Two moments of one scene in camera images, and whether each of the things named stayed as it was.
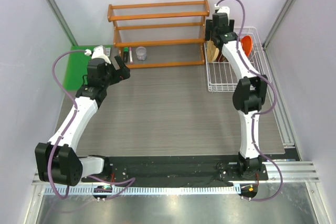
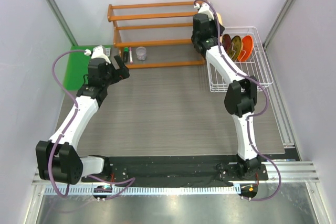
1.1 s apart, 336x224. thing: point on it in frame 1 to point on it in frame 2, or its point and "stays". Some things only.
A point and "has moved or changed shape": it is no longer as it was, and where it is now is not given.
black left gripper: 124,73 stays
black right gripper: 208,30 to 218,29
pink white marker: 130,55 stays
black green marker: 126,56 stays
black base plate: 210,171 stays
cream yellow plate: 212,52 has moved or changed shape
